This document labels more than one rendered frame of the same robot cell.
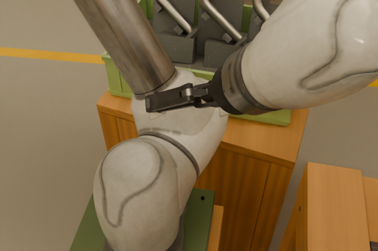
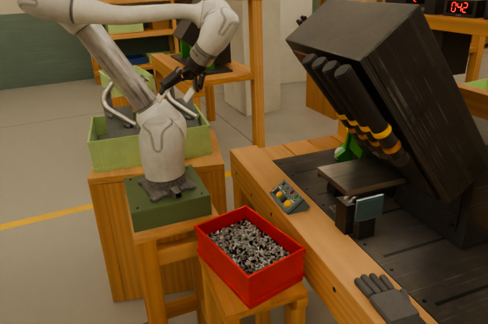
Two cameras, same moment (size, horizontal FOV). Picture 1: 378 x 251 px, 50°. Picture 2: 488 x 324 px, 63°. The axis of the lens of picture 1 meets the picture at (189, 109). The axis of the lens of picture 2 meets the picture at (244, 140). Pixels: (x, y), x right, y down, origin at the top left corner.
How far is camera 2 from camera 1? 107 cm
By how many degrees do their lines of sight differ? 34
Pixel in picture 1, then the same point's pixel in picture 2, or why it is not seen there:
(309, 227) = (243, 165)
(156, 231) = (178, 151)
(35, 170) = (12, 306)
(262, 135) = (200, 160)
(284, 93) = (215, 40)
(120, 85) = (102, 161)
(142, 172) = (165, 120)
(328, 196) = (246, 155)
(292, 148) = (218, 160)
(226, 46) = not seen: hidden behind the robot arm
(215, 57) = not seen: hidden behind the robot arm
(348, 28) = (225, 12)
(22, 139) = not seen: outside the picture
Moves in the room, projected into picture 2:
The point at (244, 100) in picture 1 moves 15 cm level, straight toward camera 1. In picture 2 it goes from (202, 56) to (214, 64)
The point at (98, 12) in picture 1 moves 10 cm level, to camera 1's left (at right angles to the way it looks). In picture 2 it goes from (119, 67) to (92, 72)
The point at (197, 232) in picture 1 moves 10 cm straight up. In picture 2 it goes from (192, 176) to (190, 153)
